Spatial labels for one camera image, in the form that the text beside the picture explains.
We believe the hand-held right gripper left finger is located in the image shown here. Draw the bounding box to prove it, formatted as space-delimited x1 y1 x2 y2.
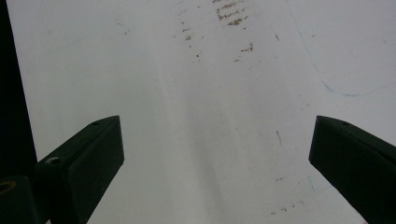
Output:
35 115 125 224

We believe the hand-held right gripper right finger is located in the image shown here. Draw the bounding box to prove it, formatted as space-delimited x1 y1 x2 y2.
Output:
308 115 396 224

